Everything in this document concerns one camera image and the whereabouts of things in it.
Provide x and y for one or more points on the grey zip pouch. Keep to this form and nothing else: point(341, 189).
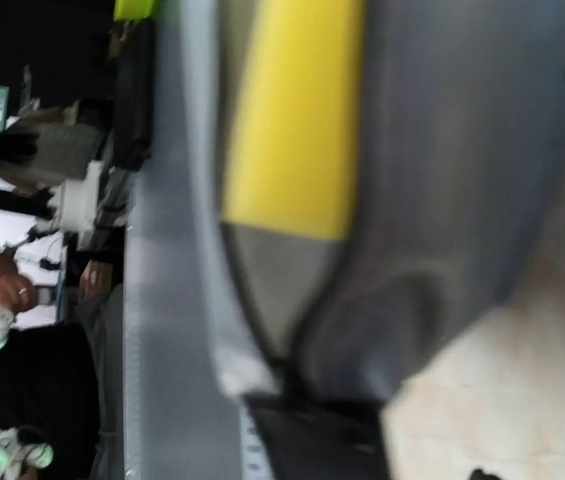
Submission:
point(461, 145)

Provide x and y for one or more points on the aluminium front rail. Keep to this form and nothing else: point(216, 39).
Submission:
point(183, 340)

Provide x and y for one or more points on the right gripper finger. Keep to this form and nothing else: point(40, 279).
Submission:
point(482, 474)

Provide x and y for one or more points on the person in dark clothes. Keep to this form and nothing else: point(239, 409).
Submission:
point(63, 382)

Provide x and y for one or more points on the yellow sponge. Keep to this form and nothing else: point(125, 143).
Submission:
point(293, 150)

